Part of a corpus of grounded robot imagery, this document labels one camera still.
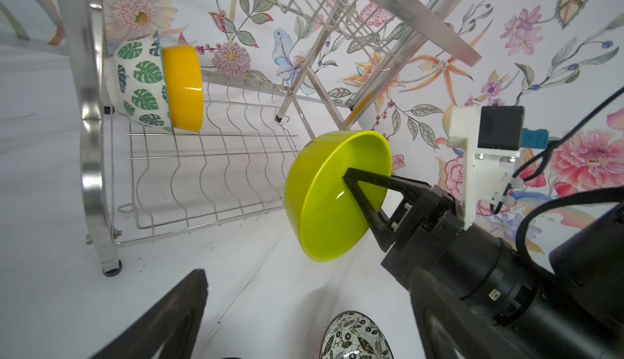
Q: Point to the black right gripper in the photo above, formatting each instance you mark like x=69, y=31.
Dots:
x=424, y=231

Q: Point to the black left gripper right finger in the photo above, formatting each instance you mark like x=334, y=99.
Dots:
x=447, y=328

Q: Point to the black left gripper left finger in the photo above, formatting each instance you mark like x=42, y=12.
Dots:
x=169, y=329

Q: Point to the lime green bowl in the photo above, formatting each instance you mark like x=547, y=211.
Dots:
x=323, y=213

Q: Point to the green leaf pattern bowl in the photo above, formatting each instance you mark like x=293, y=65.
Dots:
x=136, y=83

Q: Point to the yellow bowl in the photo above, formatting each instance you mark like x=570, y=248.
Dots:
x=183, y=77

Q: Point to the black white speckled bowl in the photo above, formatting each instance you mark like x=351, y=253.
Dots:
x=352, y=334

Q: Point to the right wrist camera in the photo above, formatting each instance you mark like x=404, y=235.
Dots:
x=490, y=139

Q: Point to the chrome wire dish rack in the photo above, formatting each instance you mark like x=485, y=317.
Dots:
x=267, y=57

